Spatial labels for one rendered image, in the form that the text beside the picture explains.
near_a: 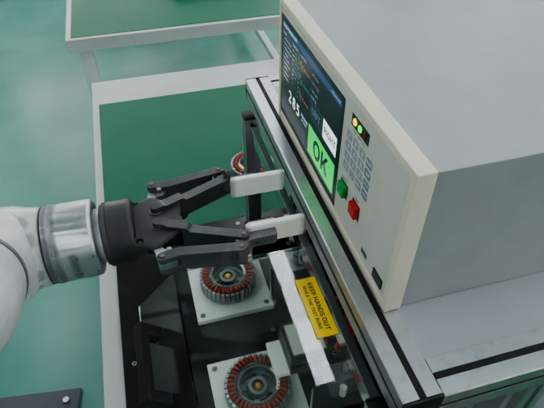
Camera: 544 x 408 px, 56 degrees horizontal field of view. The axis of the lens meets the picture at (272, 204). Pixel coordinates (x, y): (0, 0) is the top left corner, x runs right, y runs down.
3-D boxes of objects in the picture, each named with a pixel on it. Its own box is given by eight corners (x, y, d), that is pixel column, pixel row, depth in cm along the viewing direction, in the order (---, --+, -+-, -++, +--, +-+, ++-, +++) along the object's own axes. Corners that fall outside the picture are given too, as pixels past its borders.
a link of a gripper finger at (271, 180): (231, 198, 66) (231, 194, 66) (283, 189, 67) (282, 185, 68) (231, 180, 64) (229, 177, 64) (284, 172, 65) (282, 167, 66)
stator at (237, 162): (252, 154, 141) (251, 142, 139) (282, 171, 136) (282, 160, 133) (223, 172, 135) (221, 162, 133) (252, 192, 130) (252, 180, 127)
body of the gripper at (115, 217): (108, 232, 65) (180, 218, 66) (110, 283, 59) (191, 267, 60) (94, 187, 59) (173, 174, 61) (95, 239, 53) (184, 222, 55)
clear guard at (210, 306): (157, 482, 56) (148, 461, 52) (138, 308, 73) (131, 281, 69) (427, 405, 62) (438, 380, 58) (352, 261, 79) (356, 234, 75)
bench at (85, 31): (108, 189, 244) (65, 40, 193) (97, 30, 375) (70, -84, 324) (325, 152, 266) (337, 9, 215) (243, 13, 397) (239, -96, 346)
